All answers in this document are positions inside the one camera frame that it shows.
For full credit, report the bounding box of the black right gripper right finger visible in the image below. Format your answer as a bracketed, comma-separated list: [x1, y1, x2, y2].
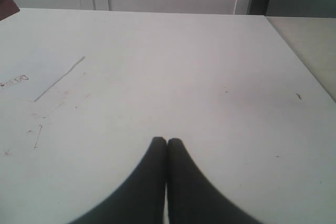
[167, 138, 259, 223]

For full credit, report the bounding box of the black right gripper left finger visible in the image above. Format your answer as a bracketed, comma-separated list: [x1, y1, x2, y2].
[72, 137, 166, 223]

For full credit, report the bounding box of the white paper sheet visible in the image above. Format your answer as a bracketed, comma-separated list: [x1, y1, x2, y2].
[1, 49, 85, 102]

